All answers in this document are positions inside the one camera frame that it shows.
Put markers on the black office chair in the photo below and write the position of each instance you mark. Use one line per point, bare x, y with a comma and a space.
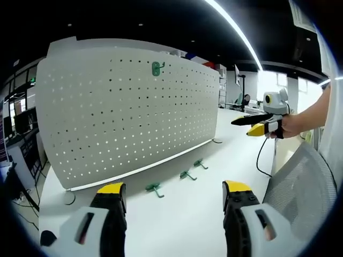
246, 99

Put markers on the black computer monitor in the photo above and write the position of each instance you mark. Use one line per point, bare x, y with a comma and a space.
22, 123

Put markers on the grey mesh office chair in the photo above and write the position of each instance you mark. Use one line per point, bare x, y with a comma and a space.
300, 174

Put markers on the black laptop stand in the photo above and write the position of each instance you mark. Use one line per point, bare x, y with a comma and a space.
28, 191

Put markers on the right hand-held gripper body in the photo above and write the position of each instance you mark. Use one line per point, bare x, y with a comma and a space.
276, 107

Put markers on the green hook assembly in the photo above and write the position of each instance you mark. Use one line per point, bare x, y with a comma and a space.
155, 71
183, 175
152, 186
198, 162

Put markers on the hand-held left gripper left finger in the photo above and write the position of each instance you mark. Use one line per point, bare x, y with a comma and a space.
112, 214

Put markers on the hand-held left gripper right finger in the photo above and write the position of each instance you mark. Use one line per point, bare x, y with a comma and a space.
238, 214

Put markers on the ceiling air vent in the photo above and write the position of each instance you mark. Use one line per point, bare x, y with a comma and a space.
301, 16

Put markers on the black monitor pole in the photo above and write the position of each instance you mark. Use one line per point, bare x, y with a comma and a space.
243, 93

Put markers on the grey metal storage rack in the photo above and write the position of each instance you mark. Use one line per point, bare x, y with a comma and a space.
222, 85

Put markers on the white ceiling light strip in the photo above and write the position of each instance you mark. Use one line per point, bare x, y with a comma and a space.
237, 26

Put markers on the person's right hand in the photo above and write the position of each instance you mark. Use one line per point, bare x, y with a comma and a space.
290, 125

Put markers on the white perforated mounting plate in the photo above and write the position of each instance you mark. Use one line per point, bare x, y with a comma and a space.
120, 120

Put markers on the white office desk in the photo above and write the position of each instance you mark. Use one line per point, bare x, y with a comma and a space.
252, 108

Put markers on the black framed glass partition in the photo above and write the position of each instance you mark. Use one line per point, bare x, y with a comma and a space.
24, 77

